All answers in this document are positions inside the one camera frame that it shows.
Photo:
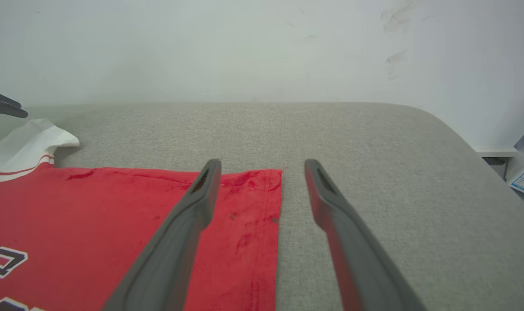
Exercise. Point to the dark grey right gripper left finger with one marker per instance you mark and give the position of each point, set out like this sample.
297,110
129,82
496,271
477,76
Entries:
175,250

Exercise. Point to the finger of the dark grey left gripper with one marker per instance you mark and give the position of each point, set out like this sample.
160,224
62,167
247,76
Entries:
2,99
7,111

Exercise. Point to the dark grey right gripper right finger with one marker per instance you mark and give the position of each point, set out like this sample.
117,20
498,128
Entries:
357,259

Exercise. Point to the red and white jersey garment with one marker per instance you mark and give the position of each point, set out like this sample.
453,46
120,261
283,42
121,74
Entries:
93,216

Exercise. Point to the white low shelf ledge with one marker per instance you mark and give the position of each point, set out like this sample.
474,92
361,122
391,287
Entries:
497,152

